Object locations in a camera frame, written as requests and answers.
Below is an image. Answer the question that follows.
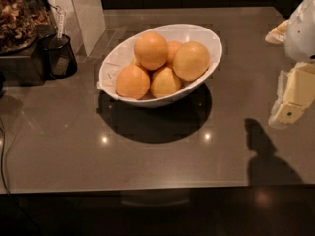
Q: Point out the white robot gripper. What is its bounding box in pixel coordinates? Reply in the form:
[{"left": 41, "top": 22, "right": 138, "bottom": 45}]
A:
[{"left": 265, "top": 0, "right": 315, "bottom": 129}]

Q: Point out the hidden back orange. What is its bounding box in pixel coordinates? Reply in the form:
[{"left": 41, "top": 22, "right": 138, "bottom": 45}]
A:
[{"left": 166, "top": 40, "right": 182, "bottom": 68}]

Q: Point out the white oval bowl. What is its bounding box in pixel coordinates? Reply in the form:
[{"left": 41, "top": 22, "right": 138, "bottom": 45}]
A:
[{"left": 97, "top": 24, "right": 222, "bottom": 108}]

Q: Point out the white paper bag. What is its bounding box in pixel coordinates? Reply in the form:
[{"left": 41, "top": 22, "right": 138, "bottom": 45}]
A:
[{"left": 48, "top": 0, "right": 106, "bottom": 56}]

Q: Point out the black mesh cup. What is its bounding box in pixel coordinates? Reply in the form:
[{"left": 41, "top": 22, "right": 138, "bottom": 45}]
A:
[{"left": 38, "top": 34, "right": 77, "bottom": 79}]

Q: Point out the white tag stick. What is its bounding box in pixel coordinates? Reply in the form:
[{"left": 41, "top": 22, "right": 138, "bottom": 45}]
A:
[{"left": 56, "top": 6, "right": 66, "bottom": 39}]

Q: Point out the dark box stand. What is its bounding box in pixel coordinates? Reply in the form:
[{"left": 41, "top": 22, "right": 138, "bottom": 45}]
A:
[{"left": 0, "top": 25, "right": 55, "bottom": 87}]

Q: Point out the glass jar of nuts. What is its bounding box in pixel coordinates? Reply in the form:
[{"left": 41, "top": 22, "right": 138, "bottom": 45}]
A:
[{"left": 0, "top": 0, "right": 37, "bottom": 55}]

